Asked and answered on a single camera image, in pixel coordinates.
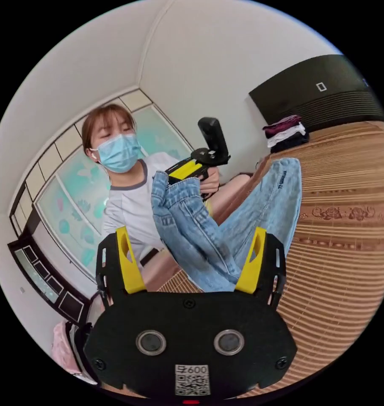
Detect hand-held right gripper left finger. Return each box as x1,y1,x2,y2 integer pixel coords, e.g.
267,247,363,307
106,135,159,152
116,226,147,294

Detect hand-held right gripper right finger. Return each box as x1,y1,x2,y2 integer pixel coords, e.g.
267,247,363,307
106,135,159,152
235,227,267,294

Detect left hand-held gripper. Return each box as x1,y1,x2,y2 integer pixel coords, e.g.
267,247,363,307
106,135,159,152
165,148,232,187

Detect light blue jeans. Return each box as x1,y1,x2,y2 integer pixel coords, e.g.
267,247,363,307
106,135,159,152
151,157,303,294

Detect person's left hand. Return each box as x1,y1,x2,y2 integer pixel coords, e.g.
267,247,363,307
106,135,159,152
199,167,221,201

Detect person's body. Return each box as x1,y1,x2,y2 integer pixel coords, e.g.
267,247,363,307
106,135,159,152
81,104,254,293

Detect dark framed cupboard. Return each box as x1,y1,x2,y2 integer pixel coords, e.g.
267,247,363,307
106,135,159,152
7,219,91,325

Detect window with frosted glass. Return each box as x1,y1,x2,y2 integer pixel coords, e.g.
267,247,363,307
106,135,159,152
35,105,193,277

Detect pink fabric bundle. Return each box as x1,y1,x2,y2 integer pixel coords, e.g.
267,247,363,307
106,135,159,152
50,320,84,376

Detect pile of clothes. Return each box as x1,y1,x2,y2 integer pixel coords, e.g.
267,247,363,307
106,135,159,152
262,114,310,154

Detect black headboard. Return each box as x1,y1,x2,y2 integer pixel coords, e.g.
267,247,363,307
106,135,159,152
249,54,384,134

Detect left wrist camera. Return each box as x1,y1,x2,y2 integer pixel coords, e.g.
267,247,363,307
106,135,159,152
197,117,229,156

